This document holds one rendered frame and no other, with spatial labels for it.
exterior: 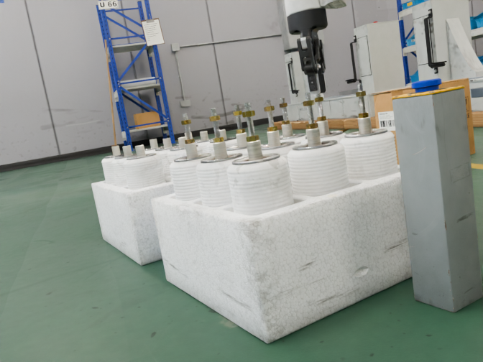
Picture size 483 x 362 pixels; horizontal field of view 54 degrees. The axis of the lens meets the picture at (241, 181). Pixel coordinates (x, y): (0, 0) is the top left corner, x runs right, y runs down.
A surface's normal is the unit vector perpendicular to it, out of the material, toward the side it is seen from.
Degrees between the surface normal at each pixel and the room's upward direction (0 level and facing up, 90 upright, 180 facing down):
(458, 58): 90
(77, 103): 90
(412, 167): 90
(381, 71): 90
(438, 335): 0
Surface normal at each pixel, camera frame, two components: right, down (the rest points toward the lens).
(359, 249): 0.51, 0.05
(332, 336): -0.16, -0.98
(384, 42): 0.32, 0.10
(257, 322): -0.85, 0.22
